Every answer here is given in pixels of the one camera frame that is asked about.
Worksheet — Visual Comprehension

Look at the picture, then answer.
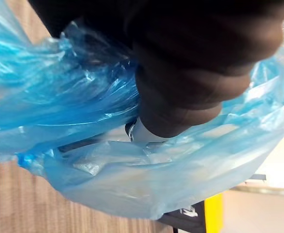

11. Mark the blue plastic rubbish bag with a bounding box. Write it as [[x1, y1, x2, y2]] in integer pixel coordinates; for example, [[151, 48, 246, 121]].
[[0, 0, 284, 220]]

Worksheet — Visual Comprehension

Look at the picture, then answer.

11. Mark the dark blue large trash can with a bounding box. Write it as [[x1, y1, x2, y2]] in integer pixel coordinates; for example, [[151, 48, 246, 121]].
[[156, 200, 206, 233]]

